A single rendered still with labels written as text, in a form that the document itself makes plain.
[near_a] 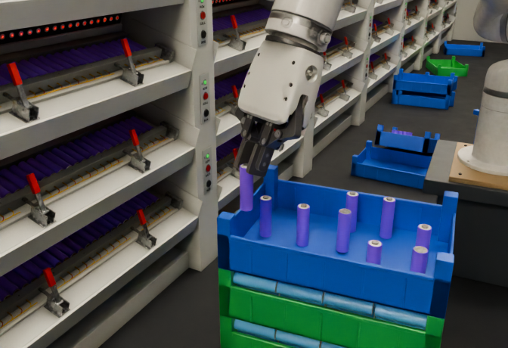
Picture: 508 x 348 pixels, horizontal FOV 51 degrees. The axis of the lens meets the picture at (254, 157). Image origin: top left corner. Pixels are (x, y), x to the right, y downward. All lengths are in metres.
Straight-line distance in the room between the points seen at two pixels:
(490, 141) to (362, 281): 0.82
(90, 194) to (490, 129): 0.96
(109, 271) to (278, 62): 0.67
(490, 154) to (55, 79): 1.03
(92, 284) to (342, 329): 0.59
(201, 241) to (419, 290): 0.84
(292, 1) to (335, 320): 0.41
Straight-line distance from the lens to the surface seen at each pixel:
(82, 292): 1.14
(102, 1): 1.02
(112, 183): 1.12
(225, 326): 0.81
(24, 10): 0.90
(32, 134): 0.93
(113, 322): 1.28
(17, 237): 0.97
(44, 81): 1.01
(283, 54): 0.67
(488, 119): 1.43
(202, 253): 1.44
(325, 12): 0.68
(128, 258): 1.22
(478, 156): 1.47
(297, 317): 0.75
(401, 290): 0.69
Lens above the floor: 0.82
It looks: 22 degrees down
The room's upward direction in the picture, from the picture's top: straight up
